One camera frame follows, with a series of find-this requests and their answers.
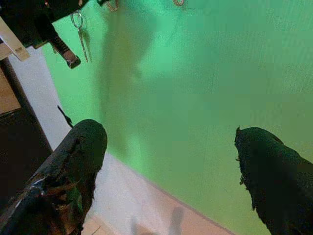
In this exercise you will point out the silver metal hook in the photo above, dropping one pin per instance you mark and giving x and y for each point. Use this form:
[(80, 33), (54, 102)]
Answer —
[(113, 7), (178, 3)]

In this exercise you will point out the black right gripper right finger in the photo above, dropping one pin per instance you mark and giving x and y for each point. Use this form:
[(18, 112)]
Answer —
[(276, 176)]

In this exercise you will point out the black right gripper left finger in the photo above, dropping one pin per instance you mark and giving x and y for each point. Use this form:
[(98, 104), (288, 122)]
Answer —
[(73, 156)]

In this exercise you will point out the dark brown cabinet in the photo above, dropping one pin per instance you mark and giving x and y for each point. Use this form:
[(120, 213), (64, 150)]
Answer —
[(14, 147)]

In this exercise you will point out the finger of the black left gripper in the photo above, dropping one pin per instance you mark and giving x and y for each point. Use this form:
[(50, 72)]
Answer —
[(64, 51)]

